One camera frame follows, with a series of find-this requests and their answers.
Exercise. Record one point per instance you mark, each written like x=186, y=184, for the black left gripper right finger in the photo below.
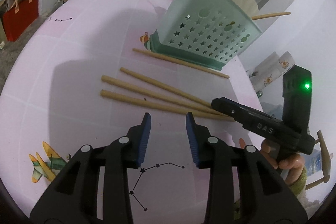
x=243, y=186

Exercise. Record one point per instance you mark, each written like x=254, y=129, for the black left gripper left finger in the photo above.
x=93, y=185

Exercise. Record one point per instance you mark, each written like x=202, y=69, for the wooden chopstick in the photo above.
x=180, y=62
x=165, y=87
x=270, y=15
x=161, y=107
x=158, y=96

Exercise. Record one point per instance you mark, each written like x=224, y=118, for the white rice paddle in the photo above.
x=250, y=7

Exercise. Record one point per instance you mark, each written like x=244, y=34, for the person right hand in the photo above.
x=294, y=164

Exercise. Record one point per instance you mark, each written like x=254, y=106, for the floral paper roll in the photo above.
x=270, y=69

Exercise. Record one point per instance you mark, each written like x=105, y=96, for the pink patterned tablecloth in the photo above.
x=53, y=95

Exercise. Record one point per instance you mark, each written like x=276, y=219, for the green perforated utensil basket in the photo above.
x=208, y=33

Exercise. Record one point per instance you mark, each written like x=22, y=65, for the red gift bag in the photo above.
x=17, y=18

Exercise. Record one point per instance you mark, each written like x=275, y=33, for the wooden chair frame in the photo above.
x=319, y=161

